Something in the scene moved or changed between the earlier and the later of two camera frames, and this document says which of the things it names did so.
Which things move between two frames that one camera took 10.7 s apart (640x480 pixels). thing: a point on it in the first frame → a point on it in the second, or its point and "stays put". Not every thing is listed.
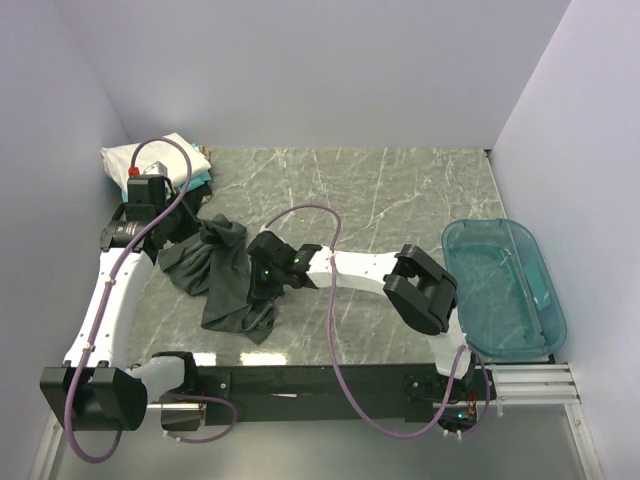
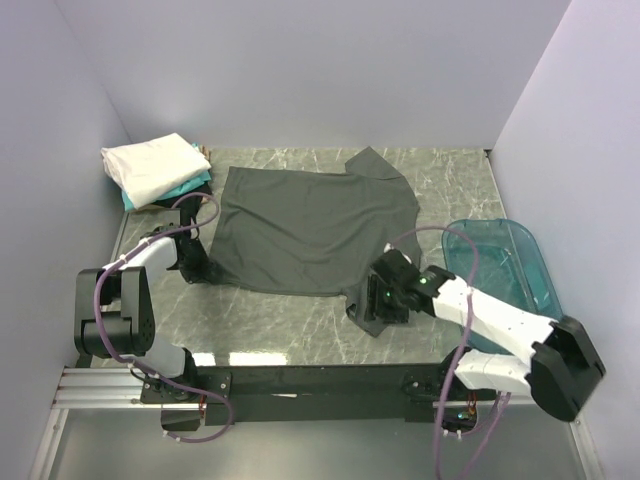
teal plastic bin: (509, 304) stays put
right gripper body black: (267, 284) → (384, 301)
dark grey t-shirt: (214, 267) → (311, 233)
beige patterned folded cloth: (205, 151) stays put
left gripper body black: (181, 223) → (196, 266)
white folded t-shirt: (180, 159) stays put
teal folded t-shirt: (202, 178) stays put
